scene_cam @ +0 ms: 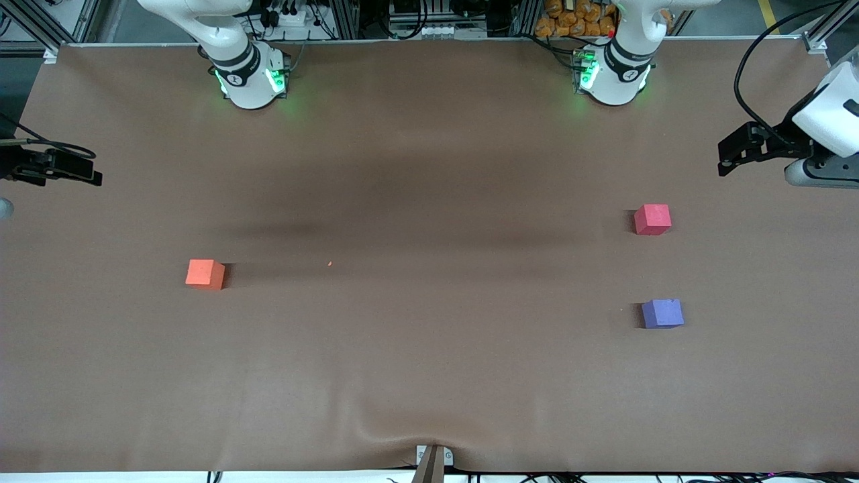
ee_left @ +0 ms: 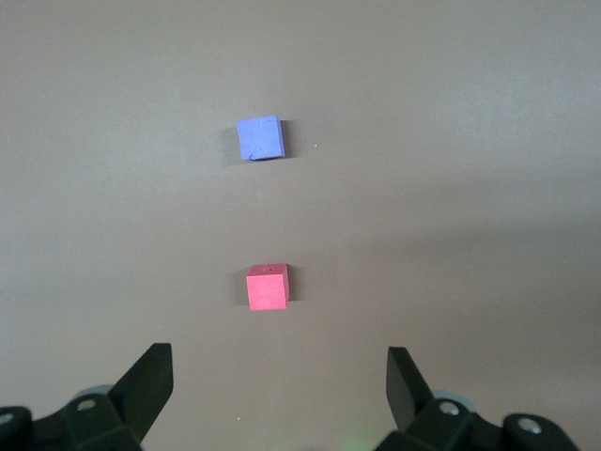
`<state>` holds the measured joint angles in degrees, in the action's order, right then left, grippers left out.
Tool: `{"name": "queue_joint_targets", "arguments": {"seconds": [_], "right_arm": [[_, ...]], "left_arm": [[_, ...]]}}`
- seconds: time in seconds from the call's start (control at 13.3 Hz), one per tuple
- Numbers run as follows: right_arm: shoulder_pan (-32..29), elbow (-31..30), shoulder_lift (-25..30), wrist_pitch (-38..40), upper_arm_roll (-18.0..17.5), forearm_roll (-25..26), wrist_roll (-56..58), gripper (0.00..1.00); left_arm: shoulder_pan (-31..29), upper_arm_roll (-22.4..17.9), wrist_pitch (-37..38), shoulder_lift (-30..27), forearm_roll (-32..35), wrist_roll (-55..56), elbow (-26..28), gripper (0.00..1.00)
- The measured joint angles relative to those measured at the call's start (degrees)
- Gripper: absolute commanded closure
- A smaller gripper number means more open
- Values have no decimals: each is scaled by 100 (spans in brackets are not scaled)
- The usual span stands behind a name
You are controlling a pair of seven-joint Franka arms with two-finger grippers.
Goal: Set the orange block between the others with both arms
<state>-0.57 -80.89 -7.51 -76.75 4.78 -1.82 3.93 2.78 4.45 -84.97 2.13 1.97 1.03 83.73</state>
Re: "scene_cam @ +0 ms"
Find orange foam block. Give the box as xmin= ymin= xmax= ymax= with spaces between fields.
xmin=185 ymin=259 xmax=226 ymax=290

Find red foam block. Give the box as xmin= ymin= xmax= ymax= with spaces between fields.
xmin=634 ymin=204 xmax=672 ymax=236

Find purple foam block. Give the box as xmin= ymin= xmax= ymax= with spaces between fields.
xmin=641 ymin=299 xmax=685 ymax=329

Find white power strip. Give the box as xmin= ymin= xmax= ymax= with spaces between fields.
xmin=267 ymin=2 xmax=311 ymax=28

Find brown table cover sheet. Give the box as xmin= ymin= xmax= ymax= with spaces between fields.
xmin=0 ymin=37 xmax=859 ymax=474

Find aluminium frame beam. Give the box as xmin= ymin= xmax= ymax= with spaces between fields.
xmin=802 ymin=0 xmax=859 ymax=54
xmin=0 ymin=0 xmax=101 ymax=58

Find metal bracket with brown post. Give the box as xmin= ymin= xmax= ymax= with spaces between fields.
xmin=411 ymin=445 xmax=454 ymax=483

